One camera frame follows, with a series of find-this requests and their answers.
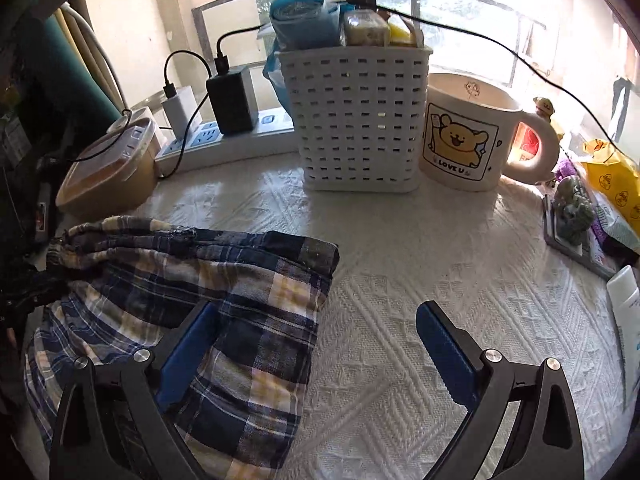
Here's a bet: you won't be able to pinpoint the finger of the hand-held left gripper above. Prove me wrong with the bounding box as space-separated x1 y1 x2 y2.
0 262 70 341

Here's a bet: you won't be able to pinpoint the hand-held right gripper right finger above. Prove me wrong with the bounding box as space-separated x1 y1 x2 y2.
416 301 585 480

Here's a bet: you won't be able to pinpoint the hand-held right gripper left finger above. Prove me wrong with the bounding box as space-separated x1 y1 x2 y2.
49 300 221 480

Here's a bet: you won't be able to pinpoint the plaid pants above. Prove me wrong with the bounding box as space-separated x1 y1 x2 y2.
22 215 341 480

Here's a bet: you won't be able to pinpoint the white textured tablecloth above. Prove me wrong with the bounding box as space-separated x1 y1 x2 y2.
50 150 640 480

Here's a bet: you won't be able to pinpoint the beige food container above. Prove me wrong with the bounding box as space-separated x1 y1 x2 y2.
55 117 164 222

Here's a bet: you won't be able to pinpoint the white tube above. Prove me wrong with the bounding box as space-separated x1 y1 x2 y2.
606 265 640 402

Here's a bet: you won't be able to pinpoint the green figurine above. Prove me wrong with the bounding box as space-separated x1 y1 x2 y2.
542 175 619 281

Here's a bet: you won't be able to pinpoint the white desk lamp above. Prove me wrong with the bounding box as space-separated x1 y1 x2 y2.
55 2 152 134

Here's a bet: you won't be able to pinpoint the white power strip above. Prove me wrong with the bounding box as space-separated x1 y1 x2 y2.
154 107 297 177

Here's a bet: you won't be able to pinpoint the white bear print mug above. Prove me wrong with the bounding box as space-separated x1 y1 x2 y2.
418 72 561 194

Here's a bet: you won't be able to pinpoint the dark curtain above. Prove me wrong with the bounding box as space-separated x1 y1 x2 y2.
20 15 127 128

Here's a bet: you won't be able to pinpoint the white charger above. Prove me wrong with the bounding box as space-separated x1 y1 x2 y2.
161 85 204 134

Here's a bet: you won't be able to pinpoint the yellow printed packet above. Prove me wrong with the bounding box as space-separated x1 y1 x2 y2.
580 139 640 227

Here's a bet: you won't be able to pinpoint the white plastic basket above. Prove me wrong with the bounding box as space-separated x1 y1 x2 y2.
275 42 434 195

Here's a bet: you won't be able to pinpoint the black charger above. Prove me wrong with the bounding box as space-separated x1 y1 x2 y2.
206 66 260 136

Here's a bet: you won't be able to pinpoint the small yellow duck figurine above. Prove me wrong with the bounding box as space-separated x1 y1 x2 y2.
532 96 566 142

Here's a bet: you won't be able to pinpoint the blue plastic bag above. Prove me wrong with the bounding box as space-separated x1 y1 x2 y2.
262 50 297 112

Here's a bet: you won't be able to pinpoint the yellow snack pack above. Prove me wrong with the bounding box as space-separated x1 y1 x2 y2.
387 14 424 47

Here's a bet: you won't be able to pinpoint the beige snack pack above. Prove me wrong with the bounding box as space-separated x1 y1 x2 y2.
342 10 392 47

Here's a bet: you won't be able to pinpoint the blue packet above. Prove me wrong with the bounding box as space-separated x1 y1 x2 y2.
269 0 342 52

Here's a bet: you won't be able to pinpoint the black charger cable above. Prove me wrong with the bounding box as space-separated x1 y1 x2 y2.
215 24 277 74
158 50 215 179

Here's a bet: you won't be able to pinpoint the long black cable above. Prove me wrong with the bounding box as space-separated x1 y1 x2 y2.
375 4 617 147

